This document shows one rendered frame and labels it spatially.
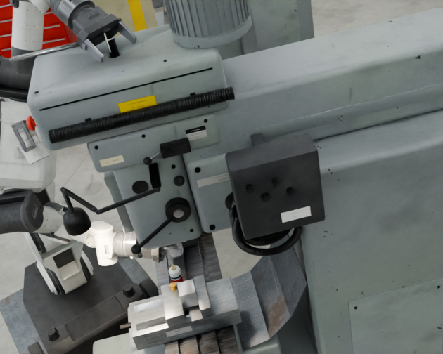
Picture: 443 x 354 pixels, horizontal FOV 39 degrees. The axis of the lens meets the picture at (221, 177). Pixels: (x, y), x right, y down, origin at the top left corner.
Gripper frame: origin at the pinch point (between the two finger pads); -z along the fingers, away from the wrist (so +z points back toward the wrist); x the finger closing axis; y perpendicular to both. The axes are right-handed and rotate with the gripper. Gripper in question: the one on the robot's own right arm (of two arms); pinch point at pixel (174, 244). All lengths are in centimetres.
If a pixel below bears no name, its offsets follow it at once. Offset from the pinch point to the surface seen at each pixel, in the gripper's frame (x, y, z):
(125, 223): -5.9, -14.2, 10.3
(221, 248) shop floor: 123, 124, 31
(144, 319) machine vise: -11.0, 23.3, 12.5
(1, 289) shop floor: 88, 125, 161
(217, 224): -6.1, -14.2, -17.7
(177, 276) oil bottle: 8.6, 23.6, 6.3
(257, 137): -2, -40, -32
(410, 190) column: 2, -19, -70
